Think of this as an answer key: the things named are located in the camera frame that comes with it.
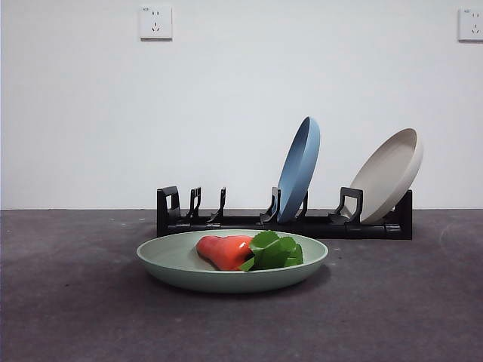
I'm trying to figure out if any orange carrot with green leaves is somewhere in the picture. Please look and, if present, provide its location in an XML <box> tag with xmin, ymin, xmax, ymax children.
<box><xmin>195</xmin><ymin>230</ymin><xmax>305</xmax><ymax>273</ymax></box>

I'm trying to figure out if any green plate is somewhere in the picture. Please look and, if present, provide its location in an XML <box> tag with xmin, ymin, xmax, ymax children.
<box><xmin>136</xmin><ymin>229</ymin><xmax>330</xmax><ymax>295</ymax></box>

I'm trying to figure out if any blue plate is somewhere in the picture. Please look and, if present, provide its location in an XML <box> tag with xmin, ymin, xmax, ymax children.
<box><xmin>276</xmin><ymin>115</ymin><xmax>322</xmax><ymax>224</ymax></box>

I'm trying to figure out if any black plate rack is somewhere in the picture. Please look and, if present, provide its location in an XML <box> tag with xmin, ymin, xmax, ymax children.
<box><xmin>156</xmin><ymin>186</ymin><xmax>414</xmax><ymax>241</ymax></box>

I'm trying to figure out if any beige plate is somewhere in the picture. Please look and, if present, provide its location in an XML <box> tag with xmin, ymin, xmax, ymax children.
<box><xmin>349</xmin><ymin>127</ymin><xmax>424</xmax><ymax>225</ymax></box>

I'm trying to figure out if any white wall socket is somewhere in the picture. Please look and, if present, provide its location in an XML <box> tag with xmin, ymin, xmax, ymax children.
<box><xmin>457</xmin><ymin>8</ymin><xmax>483</xmax><ymax>42</ymax></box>
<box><xmin>140</xmin><ymin>5</ymin><xmax>174</xmax><ymax>41</ymax></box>

